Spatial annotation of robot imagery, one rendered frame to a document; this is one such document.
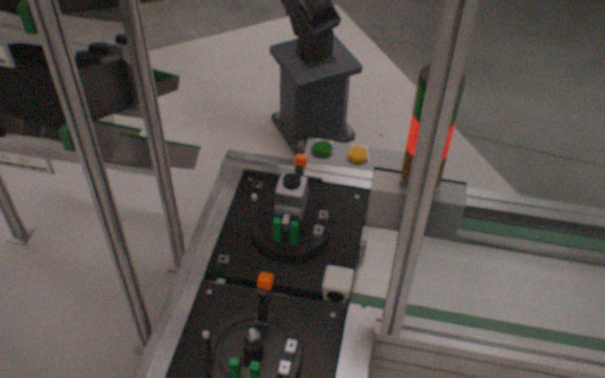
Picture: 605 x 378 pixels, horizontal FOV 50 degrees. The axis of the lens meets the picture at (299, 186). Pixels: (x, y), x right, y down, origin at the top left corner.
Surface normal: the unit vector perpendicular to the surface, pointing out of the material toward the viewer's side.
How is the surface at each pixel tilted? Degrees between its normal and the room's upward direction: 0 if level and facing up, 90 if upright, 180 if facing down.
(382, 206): 90
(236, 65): 0
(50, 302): 0
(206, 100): 0
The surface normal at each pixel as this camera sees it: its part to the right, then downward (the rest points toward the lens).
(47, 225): 0.01, -0.69
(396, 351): -0.21, 0.71
